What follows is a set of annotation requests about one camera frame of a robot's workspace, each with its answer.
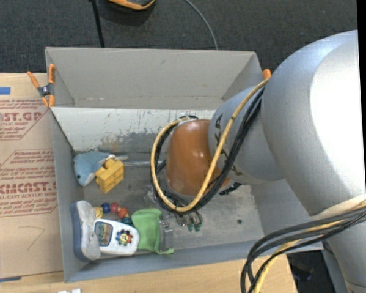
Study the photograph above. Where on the colourful bead rattle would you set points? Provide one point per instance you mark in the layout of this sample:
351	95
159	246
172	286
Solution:
114	207

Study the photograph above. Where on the brown cardboard board, red print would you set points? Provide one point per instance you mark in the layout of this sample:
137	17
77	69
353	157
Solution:
28	236

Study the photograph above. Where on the yellow toy building block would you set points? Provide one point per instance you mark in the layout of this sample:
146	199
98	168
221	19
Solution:
109	177

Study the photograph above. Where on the grey metal bin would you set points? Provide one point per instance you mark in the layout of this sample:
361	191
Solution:
143	83

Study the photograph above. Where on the white toy phone, colourful buttons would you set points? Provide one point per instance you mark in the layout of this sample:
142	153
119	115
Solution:
117	238

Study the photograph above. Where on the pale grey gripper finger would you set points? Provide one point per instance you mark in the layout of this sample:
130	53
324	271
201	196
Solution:
166	238

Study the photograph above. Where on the blue and white sponge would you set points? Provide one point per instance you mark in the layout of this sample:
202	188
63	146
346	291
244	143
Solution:
85	236

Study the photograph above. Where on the blue plush shark toy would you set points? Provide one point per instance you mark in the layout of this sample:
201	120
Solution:
84	166

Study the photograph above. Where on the green cloth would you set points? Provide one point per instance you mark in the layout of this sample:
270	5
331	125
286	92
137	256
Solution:
147	227

